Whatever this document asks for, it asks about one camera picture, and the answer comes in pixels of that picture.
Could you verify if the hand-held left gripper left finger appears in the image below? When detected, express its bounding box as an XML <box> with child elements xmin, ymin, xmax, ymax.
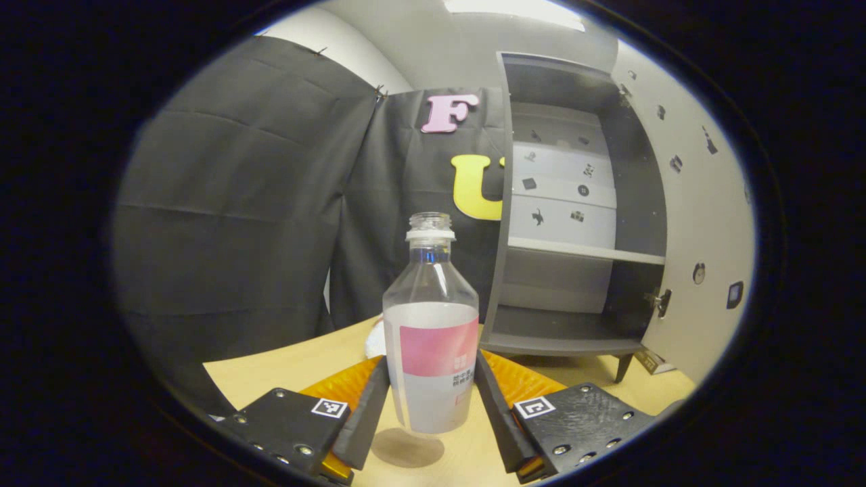
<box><xmin>220</xmin><ymin>356</ymin><xmax>391</xmax><ymax>484</ymax></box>

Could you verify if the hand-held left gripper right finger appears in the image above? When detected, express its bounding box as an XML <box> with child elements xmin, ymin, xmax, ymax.
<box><xmin>474</xmin><ymin>350</ymin><xmax>657</xmax><ymax>483</ymax></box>

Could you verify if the clear bottle with pink label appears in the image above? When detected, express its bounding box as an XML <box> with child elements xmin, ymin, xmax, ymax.
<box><xmin>382</xmin><ymin>212</ymin><xmax>480</xmax><ymax>434</ymax></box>

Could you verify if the grey cabinet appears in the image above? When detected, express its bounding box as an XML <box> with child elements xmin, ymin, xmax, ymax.
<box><xmin>479</xmin><ymin>51</ymin><xmax>668</xmax><ymax>384</ymax></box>

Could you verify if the grey cabinet door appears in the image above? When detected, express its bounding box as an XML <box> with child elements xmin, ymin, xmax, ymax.
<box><xmin>609</xmin><ymin>39</ymin><xmax>756</xmax><ymax>385</ymax></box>

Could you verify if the grey cabinet shelf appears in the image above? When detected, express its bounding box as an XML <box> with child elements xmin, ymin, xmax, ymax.
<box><xmin>507</xmin><ymin>237</ymin><xmax>666</xmax><ymax>266</ymax></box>

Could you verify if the metal door hinge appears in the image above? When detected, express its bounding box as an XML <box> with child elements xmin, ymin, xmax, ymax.
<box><xmin>644</xmin><ymin>289</ymin><xmax>673</xmax><ymax>319</ymax></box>

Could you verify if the black backdrop cloth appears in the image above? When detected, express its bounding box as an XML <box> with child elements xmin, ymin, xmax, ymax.
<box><xmin>112</xmin><ymin>35</ymin><xmax>509</xmax><ymax>417</ymax></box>

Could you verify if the ceiling light panel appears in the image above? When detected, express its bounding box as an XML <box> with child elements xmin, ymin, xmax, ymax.
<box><xmin>443</xmin><ymin>0</ymin><xmax>586</xmax><ymax>32</ymax></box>

